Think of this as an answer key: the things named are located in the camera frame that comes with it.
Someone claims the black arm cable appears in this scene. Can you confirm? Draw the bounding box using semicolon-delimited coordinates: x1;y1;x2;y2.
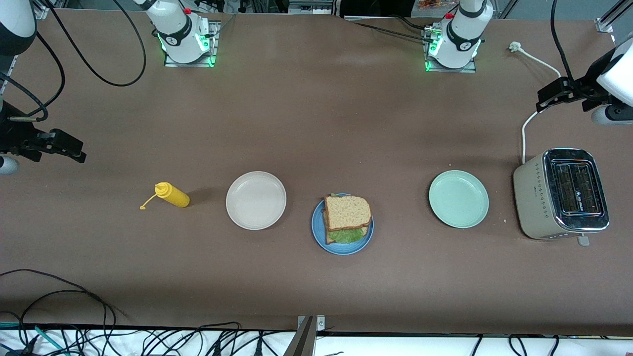
0;0;148;123
550;0;591;97

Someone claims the yellow mustard squeeze bottle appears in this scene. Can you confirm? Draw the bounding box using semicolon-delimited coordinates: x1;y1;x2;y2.
140;182;191;211

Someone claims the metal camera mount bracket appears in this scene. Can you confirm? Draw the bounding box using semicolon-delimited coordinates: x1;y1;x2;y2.
284;315;326;356

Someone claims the beige round plate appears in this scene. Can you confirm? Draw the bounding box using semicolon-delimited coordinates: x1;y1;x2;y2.
226;171;287;230

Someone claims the black floor cable loop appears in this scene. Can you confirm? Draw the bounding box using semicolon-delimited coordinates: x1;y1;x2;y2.
19;290;117;347
0;269;117;347

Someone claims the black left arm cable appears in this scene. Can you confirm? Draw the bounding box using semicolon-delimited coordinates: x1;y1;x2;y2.
550;0;591;97

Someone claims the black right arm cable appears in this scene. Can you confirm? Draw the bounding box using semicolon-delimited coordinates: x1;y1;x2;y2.
0;0;148;123

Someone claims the mint green round plate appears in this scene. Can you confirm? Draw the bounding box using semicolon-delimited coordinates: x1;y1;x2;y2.
429;170;490;229

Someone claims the black base supply cable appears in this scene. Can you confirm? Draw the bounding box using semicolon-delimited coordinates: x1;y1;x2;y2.
352;14;436;43

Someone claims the beige and chrome toaster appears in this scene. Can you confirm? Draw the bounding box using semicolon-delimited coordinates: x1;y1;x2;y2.
513;148;610;247

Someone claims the teal cable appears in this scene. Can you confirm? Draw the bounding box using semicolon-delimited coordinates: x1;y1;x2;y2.
34;325;67;355

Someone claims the green lettuce leaf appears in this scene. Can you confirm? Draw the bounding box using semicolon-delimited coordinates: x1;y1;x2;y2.
328;193;369;244

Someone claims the aluminium table frame rail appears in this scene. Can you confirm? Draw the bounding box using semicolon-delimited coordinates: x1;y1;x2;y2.
0;5;48;97

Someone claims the brown table cover sheet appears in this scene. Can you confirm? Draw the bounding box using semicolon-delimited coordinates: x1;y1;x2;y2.
0;9;633;338

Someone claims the blue round plate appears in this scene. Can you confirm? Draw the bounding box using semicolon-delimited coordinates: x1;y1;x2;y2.
312;193;375;256

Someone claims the white toaster power cable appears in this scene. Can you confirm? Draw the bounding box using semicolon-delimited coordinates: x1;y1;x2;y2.
509;42;562;165

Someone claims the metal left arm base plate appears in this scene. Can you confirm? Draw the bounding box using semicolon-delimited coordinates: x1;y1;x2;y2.
422;27;477;73

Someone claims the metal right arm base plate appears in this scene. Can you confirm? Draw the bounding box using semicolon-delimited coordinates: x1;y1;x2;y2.
164;21;221;68

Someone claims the brown bread slice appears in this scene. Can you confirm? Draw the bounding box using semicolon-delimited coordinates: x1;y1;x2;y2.
323;195;372;232
324;225;370;245

